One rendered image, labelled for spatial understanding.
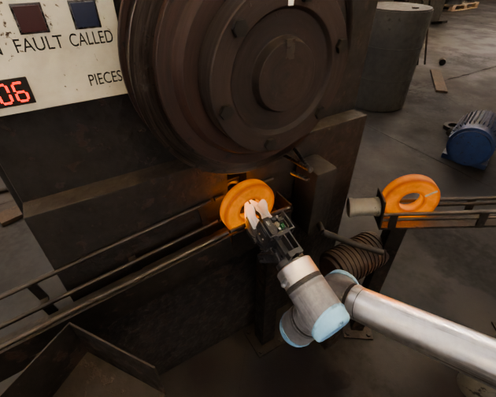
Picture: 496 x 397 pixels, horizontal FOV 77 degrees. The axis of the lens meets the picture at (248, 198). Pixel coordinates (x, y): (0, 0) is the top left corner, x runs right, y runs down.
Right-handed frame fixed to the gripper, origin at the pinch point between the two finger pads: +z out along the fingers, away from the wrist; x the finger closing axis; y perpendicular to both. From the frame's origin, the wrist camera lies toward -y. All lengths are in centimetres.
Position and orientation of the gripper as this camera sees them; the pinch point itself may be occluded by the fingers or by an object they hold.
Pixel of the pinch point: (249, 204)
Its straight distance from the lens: 84.3
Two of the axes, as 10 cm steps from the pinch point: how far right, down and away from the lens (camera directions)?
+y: 1.6, -5.8, -8.0
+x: -8.6, 3.2, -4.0
